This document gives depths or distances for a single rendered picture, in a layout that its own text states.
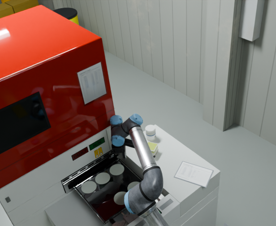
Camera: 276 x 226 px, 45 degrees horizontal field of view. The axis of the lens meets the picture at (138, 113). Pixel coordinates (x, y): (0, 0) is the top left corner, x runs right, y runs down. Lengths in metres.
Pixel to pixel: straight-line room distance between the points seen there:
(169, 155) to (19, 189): 0.96
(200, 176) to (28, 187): 1.04
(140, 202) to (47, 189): 0.73
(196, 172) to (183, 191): 0.16
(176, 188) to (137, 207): 0.42
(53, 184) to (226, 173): 1.84
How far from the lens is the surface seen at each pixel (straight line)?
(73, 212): 2.25
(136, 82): 4.71
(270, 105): 3.57
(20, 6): 6.47
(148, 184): 1.66
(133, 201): 1.72
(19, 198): 2.16
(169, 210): 1.99
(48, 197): 2.27
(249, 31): 3.22
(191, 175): 2.14
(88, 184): 2.25
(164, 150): 2.29
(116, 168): 2.30
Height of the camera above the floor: 2.60
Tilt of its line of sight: 39 degrees down
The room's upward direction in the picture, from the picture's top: 7 degrees counter-clockwise
